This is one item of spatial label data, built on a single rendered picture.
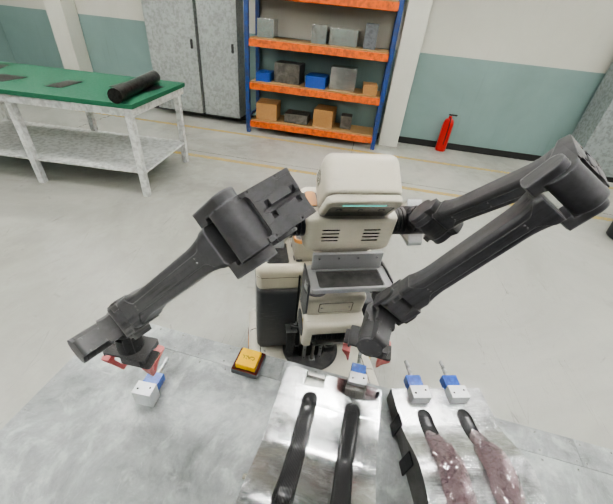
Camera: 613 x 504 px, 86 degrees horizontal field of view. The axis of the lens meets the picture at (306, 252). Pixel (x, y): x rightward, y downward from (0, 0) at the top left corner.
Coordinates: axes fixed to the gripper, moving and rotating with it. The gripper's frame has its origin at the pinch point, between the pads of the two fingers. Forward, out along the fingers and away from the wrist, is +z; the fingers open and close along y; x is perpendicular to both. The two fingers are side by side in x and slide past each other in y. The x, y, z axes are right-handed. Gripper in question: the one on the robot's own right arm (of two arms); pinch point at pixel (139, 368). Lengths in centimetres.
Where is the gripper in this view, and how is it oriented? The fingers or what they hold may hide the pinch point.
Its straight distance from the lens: 96.2
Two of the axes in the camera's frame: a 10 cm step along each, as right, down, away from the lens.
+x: 1.7, -5.7, 8.0
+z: -0.9, 8.0, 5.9
